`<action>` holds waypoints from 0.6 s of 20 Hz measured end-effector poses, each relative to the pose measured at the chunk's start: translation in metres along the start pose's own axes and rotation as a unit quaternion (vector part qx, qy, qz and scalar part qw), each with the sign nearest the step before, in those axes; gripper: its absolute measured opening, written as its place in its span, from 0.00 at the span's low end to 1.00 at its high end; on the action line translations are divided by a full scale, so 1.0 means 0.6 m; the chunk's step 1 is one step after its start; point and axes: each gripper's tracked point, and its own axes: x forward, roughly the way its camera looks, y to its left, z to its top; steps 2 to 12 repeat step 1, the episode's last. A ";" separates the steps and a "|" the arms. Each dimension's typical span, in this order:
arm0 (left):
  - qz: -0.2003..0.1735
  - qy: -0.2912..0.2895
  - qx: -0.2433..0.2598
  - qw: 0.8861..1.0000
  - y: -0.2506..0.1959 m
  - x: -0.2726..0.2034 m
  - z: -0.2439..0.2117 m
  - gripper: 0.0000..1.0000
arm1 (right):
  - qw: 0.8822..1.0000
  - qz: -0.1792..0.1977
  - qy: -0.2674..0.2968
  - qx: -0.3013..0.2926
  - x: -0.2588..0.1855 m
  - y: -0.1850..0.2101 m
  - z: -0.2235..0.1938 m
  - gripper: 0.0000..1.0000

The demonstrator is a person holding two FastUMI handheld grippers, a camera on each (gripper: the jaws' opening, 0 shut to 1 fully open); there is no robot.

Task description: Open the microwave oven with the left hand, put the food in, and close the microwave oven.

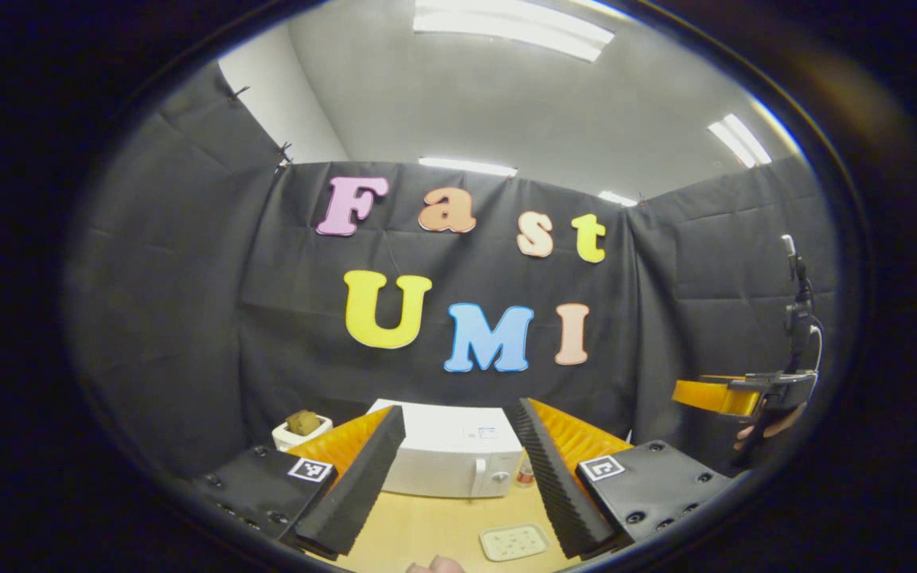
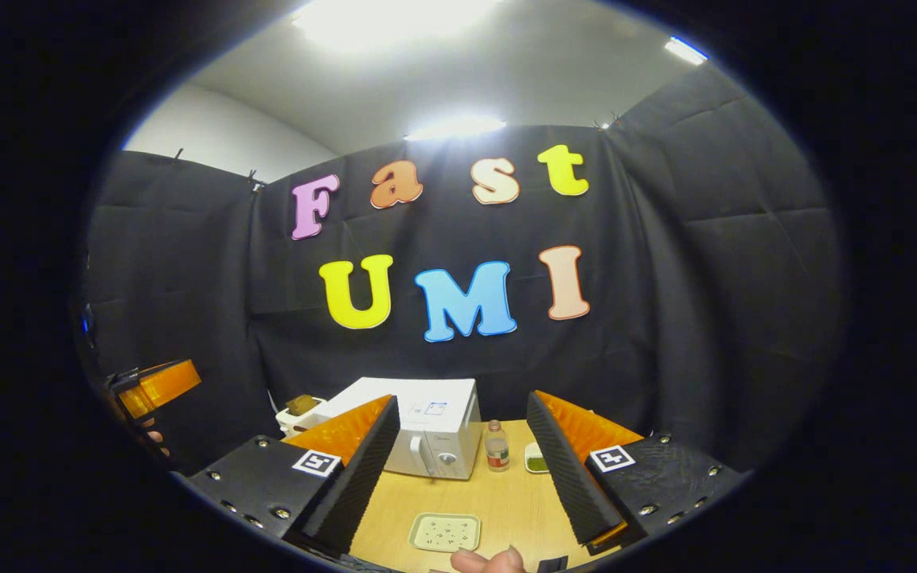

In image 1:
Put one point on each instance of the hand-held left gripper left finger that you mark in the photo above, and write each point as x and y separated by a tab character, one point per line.
347	493

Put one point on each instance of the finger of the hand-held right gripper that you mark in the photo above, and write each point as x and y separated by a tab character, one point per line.
713	396

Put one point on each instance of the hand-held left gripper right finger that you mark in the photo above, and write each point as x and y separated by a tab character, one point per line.
558	493

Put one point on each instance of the white microwave oven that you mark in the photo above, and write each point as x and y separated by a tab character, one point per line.
450	454

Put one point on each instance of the clear bottle with red label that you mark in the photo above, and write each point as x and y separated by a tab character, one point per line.
525	476

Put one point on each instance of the small cream tray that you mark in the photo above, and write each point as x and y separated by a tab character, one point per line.
514	542

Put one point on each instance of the white toaster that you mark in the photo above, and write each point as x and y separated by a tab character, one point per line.
287	438

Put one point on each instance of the brown toast slice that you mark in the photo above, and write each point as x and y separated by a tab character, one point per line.
303	422

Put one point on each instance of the black backdrop cloth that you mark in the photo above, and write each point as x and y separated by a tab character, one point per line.
188	278

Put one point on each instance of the large ceiling light panel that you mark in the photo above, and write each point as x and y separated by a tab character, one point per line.
514	28

